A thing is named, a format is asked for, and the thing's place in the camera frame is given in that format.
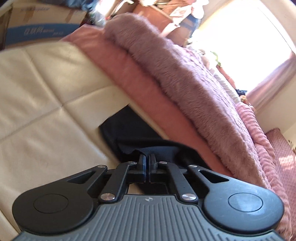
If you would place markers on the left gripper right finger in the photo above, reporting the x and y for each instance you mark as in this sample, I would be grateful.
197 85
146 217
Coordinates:
230 204

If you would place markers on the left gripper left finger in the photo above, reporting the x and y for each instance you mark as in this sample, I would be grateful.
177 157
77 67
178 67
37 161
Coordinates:
66 204

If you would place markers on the black pants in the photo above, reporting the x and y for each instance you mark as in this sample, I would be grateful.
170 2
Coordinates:
129 136

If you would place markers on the ribbed pink blanket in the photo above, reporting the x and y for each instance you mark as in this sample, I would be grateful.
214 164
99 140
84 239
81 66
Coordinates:
267 161

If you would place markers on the quilted pink headboard cover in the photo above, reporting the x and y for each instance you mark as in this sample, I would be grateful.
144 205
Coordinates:
285 161

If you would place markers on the cream leather mattress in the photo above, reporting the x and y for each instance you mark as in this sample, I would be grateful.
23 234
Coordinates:
53 99

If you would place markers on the fluffy mauve blanket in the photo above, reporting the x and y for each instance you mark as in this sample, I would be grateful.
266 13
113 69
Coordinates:
185 80

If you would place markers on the pink curtain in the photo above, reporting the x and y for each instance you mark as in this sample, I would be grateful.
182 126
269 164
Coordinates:
266 90

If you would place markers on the pink bed sheet layer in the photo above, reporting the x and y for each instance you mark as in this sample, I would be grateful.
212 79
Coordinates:
143 90

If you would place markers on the cardboard box blue print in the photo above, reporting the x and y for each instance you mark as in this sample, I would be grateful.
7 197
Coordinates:
27 21

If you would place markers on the pile of pink bedding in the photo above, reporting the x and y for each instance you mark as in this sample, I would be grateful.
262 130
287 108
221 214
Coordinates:
178 10

